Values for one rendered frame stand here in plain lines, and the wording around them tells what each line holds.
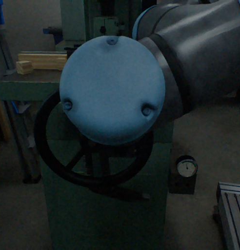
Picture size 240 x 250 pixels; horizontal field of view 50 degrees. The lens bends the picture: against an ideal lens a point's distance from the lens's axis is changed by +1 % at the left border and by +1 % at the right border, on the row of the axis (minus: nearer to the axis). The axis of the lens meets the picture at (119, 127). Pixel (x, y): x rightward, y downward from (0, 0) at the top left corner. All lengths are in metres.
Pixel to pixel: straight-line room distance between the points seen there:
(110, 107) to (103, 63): 0.03
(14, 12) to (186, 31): 3.22
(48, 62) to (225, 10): 0.79
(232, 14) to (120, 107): 0.11
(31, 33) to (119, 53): 3.19
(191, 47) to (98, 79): 0.07
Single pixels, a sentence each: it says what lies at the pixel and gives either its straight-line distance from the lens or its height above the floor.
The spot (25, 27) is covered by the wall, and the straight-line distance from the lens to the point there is 3.37.
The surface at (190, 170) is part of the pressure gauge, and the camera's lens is 0.81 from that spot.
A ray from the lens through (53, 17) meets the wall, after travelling 3.29.
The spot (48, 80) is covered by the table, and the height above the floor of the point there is 0.90.
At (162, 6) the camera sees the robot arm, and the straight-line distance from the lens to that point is 0.35.
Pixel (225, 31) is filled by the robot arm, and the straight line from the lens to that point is 0.21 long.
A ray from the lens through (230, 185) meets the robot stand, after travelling 1.55.
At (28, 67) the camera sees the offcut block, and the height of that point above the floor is 0.92.
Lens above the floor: 1.09
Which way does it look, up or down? 25 degrees down
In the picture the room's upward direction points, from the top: straight up
